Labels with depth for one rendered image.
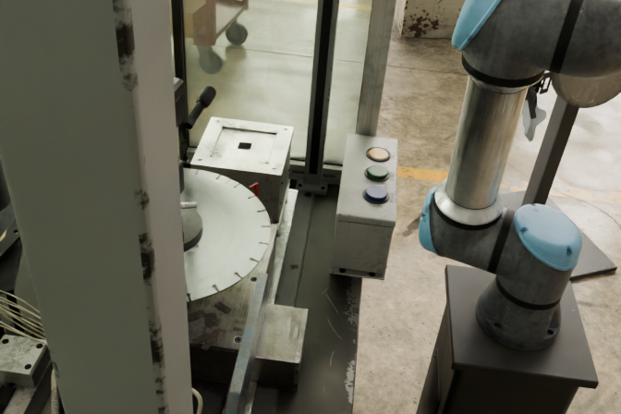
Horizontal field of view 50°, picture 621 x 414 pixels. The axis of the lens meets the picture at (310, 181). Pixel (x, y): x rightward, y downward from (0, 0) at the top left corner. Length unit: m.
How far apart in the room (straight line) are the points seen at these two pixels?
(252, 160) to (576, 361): 0.70
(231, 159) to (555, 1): 0.71
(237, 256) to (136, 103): 0.88
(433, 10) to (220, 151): 2.90
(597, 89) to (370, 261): 1.23
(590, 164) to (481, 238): 2.17
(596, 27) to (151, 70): 0.76
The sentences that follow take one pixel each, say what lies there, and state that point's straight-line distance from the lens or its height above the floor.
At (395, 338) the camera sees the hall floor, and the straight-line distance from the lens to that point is 2.23.
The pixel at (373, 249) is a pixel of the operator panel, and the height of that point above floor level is 0.82.
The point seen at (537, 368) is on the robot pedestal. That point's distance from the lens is 1.26.
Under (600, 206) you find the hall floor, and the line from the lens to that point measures 3.05.
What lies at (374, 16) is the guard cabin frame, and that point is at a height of 1.16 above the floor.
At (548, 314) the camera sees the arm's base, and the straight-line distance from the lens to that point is 1.25.
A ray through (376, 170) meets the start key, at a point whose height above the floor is 0.91.
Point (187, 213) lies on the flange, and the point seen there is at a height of 0.96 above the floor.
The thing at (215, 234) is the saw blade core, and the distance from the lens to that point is 1.09.
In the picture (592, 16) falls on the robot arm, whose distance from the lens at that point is 0.90.
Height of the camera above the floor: 1.67
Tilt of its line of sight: 37 degrees down
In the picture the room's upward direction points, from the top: 5 degrees clockwise
